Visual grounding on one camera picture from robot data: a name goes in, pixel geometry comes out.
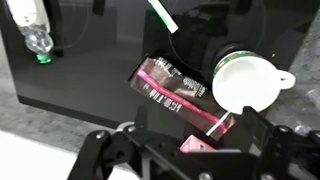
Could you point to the pink carton box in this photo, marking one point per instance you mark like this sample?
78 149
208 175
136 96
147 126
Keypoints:
195 145

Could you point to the white cup with green band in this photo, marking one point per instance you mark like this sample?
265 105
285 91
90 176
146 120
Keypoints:
245 83

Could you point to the clear plastic bottle green cap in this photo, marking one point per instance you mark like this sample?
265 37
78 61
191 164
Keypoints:
35 30

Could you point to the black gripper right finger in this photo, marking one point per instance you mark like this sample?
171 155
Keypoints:
283 150

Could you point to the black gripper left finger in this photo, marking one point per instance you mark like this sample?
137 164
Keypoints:
106 150

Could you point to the green and white marker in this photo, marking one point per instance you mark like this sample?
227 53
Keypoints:
164 16

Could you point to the dark maroon foil package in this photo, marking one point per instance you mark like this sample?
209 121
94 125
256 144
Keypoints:
180 95

